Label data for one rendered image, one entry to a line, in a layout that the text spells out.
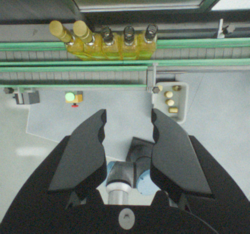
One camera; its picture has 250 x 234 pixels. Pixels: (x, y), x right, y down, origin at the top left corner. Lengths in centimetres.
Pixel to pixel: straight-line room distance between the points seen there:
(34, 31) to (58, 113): 44
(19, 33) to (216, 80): 105
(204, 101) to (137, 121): 42
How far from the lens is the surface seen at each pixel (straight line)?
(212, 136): 94
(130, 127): 76
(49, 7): 66
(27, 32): 80
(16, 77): 82
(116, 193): 58
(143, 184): 62
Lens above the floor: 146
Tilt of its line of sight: 79 degrees down
